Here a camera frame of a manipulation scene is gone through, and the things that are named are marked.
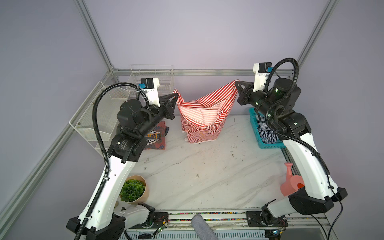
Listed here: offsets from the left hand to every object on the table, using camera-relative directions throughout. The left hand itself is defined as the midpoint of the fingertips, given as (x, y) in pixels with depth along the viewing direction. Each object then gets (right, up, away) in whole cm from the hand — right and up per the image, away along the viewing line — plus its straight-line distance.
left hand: (177, 95), depth 54 cm
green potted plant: (-23, -43, +18) cm, 52 cm away
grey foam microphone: (+10, -60, +15) cm, 62 cm away
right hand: (+22, +6, +2) cm, 23 cm away
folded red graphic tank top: (-21, -19, +47) cm, 55 cm away
